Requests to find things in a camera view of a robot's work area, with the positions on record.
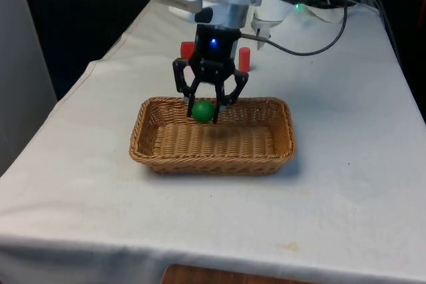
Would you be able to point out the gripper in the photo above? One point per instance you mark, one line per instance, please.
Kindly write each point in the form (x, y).
(214, 54)

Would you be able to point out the green ball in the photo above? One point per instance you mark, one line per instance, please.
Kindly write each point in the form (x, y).
(203, 111)

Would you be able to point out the wicker basket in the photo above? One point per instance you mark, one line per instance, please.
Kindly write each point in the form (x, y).
(213, 151)

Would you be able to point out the red cube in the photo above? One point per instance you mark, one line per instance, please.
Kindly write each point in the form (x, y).
(186, 49)

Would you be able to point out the red cylinder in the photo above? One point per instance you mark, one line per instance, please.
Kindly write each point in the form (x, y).
(244, 59)

